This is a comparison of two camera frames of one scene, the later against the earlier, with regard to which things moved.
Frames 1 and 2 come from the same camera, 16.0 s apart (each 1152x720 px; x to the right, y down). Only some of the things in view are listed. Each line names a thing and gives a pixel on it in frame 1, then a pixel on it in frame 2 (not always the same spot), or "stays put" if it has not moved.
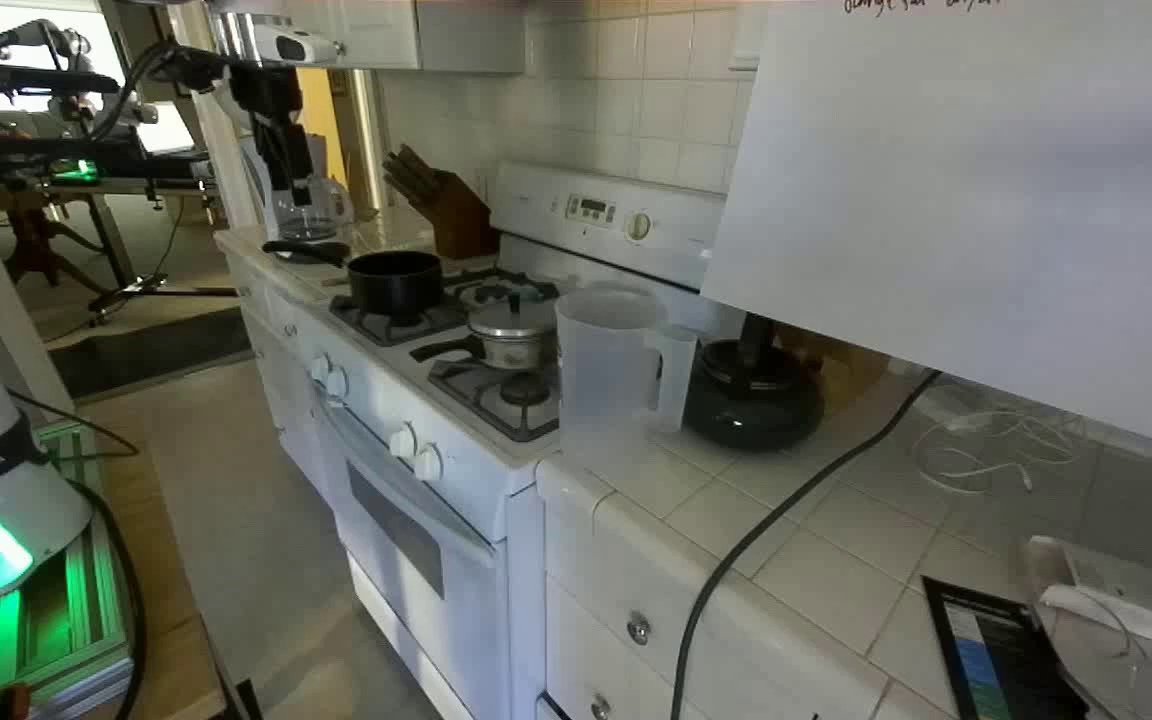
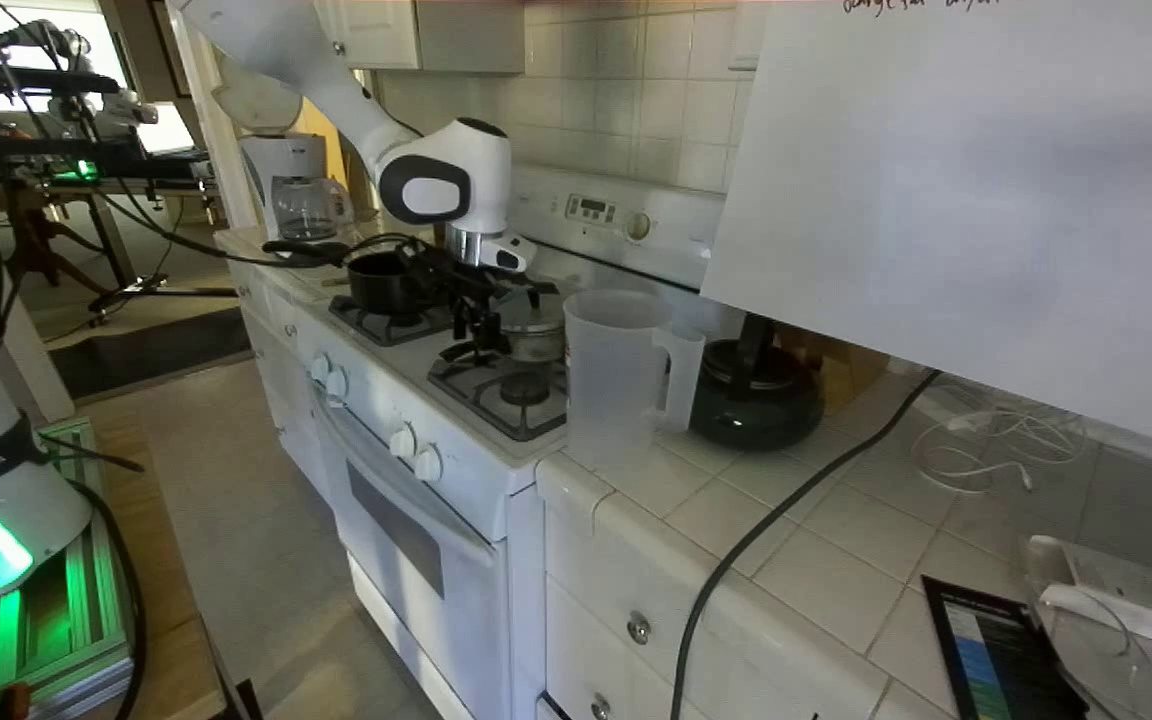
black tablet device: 997,658 stays put
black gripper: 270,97 -> 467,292
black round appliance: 754,391 stays put
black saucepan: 384,285 stays put
